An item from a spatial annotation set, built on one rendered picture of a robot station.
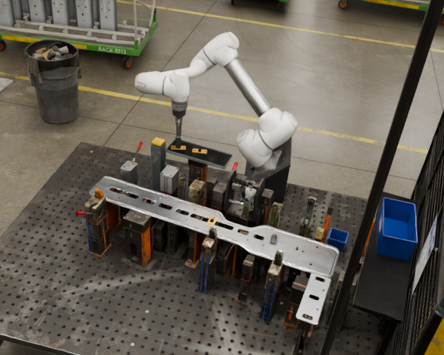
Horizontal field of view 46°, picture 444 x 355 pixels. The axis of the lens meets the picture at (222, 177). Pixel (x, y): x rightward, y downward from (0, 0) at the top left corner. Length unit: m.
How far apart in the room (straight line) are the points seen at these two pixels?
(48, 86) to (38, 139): 0.51
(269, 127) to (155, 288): 1.15
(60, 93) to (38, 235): 2.36
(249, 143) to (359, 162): 2.21
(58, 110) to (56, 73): 0.42
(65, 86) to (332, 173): 2.67
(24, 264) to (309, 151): 3.11
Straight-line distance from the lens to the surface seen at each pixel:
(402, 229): 2.91
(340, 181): 4.89
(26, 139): 5.32
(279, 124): 3.14
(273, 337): 2.67
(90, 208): 2.78
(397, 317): 2.48
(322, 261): 2.64
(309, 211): 2.69
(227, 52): 3.19
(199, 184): 2.85
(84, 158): 3.73
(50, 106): 5.37
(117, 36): 6.70
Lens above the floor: 2.84
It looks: 37 degrees down
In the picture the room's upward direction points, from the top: 5 degrees clockwise
